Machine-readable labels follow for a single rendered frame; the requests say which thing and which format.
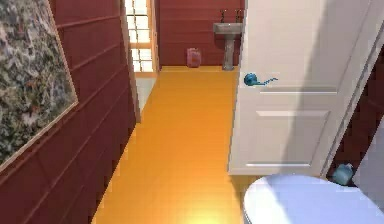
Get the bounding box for pink bin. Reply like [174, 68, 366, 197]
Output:
[186, 47, 202, 69]

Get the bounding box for white panelled room door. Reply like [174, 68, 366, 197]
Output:
[227, 0, 384, 178]

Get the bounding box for white toilet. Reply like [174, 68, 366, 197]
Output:
[242, 129, 384, 224]

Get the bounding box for pale blue round object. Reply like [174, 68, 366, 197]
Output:
[332, 163, 355, 185]

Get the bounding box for blue door handle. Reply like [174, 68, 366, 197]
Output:
[243, 72, 279, 87]

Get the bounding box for grey pedestal sink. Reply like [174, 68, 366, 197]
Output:
[213, 9, 244, 72]

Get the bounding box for window with wooden frame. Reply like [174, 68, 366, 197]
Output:
[124, 0, 158, 74]

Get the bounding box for framed grey mottled wall picture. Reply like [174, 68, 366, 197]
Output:
[0, 0, 80, 173]

